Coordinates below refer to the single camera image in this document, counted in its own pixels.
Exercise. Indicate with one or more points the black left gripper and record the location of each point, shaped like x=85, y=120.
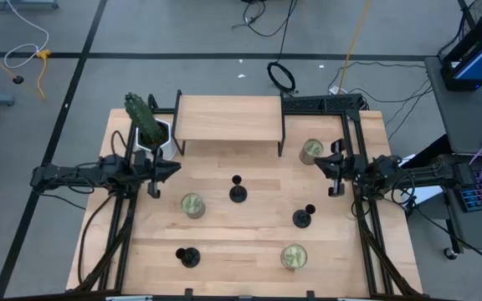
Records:
x=154, y=175

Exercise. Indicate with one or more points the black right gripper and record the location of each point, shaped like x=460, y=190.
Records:
x=352, y=169

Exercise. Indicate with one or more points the silver candle tin green label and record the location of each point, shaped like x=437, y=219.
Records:
x=294, y=256
x=192, y=204
x=311, y=149

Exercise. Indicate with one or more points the black metal candlestick holder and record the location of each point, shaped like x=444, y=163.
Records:
x=238, y=195
x=191, y=258
x=301, y=219

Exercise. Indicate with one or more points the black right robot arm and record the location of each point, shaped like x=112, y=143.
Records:
x=425, y=173

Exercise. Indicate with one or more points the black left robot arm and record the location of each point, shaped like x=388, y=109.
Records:
x=78, y=173

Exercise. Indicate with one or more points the white hexagonal plant pot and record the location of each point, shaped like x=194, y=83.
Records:
x=172, y=148

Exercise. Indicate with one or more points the green cactus plant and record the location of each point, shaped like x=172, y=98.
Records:
x=142, y=115

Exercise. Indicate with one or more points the white power adapter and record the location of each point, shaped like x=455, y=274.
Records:
x=336, y=90

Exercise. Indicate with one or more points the wooden shelf riser black legs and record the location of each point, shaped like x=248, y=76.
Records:
x=228, y=119

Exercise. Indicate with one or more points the white paper sheet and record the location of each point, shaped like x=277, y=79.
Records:
x=427, y=194

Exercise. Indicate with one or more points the grey desk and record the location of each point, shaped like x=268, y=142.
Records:
x=467, y=113

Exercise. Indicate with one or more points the black desk caster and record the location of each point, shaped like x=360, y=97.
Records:
x=450, y=253

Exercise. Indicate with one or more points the black round foot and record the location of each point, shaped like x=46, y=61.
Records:
x=18, y=79

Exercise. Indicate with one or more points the black aluminium extrusion frame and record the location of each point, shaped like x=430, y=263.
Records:
x=352, y=113

